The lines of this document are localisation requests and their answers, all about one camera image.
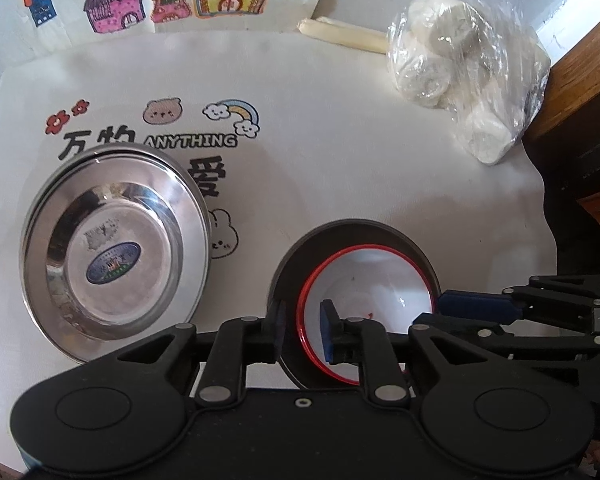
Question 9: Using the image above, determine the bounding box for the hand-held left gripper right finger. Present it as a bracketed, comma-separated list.
[319, 298, 531, 407]

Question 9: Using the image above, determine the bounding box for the cloth printed with colourful houses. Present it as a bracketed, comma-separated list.
[0, 0, 334, 53]

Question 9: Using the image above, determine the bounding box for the brown wooden cabinet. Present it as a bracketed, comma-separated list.
[522, 30, 600, 273]

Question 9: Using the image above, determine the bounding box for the cream rolled stick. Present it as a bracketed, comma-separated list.
[298, 16, 389, 55]

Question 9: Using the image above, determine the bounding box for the plastic bag of white rolls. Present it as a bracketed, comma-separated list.
[385, 0, 552, 166]

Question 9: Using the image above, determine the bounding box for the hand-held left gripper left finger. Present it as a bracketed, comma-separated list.
[117, 299, 288, 408]

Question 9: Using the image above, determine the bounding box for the stainless steel plate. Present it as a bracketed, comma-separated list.
[20, 144, 212, 364]

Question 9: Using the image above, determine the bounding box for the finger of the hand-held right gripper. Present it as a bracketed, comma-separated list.
[410, 311, 600, 363]
[436, 274, 600, 335]

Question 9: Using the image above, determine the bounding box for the white printed table mat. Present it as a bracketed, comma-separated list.
[0, 30, 559, 473]

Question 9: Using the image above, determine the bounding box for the white bowl with red rim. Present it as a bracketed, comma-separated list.
[295, 252, 438, 387]

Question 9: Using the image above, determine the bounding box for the stainless steel bowl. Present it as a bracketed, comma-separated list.
[269, 219, 442, 391]

